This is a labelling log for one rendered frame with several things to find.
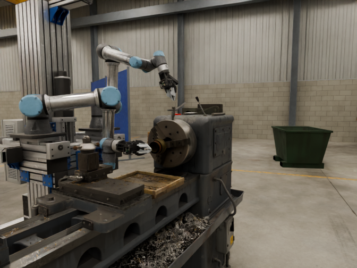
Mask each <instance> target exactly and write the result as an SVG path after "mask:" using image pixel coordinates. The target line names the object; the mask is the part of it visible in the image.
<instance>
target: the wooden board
mask: <svg viewBox="0 0 357 268"><path fill-rule="evenodd" d="M137 174H140V175H141V176H140V175H137ZM132 175H135V176H132ZM142 175H144V176H142ZM145 175H147V176H145ZM130 176H131V177H130ZM136 176H138V177H140V178H138V177H136ZM141 177H145V178H143V179H141ZM146 177H147V178H146ZM125 178H126V179H125ZM148 178H149V179H148ZM150 178H151V179H150ZM155 178H156V179H155ZM158 178H159V179H158ZM160 178H161V179H160ZM165 178H166V179H165ZM113 179H119V180H124V181H125V180H127V181H130V182H135V183H141V184H144V188H145V189H144V193H146V194H151V195H152V199H156V198H158V197H160V196H162V195H164V194H166V193H168V192H170V191H172V190H173V189H175V188H177V187H179V186H181V185H183V184H184V177H178V176H172V175H166V174H159V173H153V172H146V171H144V172H143V171H139V170H136V171H134V172H130V173H127V174H124V175H121V176H118V177H115V178H113ZM154 179H155V180H154ZM157 179H158V180H157ZM173 179H174V181H173V182H172V180H173ZM160 180H161V181H160ZM164 180H165V181H164ZM159 181H160V182H159ZM152 186H153V187H152ZM156 186H157V187H156ZM150 187H152V188H153V189H150ZM149 189H150V190H149Z"/></svg>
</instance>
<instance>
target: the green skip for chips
mask: <svg viewBox="0 0 357 268"><path fill-rule="evenodd" d="M271 127H272V128H273V134H274V141H275V147H276V155H274V156H273V159H274V160H275V161H280V166H281V167H283V168H310V169H324V163H323V162H322V160H323V158H324V155H325V151H326V148H327V145H328V142H329V138H330V134H331V133H333V131H331V130H326V129H321V128H315V127H306V126H271Z"/></svg>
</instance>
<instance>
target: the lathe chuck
mask: <svg viewBox="0 0 357 268"><path fill-rule="evenodd" d="M157 125H158V126H159V128H160V130H161V131H162V133H163V134H164V136H165V137H168V138H167V139H166V140H165V141H164V142H166V141H169V139H171V140H180V139H188V138H189V142H190V144H189V145H184V146H176V147H173V148H171V147H170V148H168V149H170V150H169V151H167V154H166V157H165V160H164V164H163V167H166V168H174V167H176V166H179V165H182V164H184V163H186V162H187V161H188V160H189V159H190V158H191V156H192V154H193V152H194V146H195V142H194V136H193V133H192V131H191V129H190V128H189V127H188V126H187V125H186V124H185V123H184V122H182V121H180V120H162V121H159V122H158V123H157ZM153 139H154V137H153V132H152V131H150V133H149V137H148V145H150V143H151V142H153ZM150 154H151V156H152V158H153V159H154V160H155V161H156V159H157V157H156V154H153V153H152V152H150ZM188 157H189V158H188ZM187 158H188V159H187ZM186 159H187V160H186Z"/></svg>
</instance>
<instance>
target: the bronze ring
mask: <svg viewBox="0 0 357 268"><path fill-rule="evenodd" d="M149 146H150V147H151V149H152V151H151V152H152V153H153V154H159V153H163V152H164V151H165V150H166V144H165V142H164V141H163V140H162V139H156V140H154V141H153V142H151V143H150V145H149Z"/></svg>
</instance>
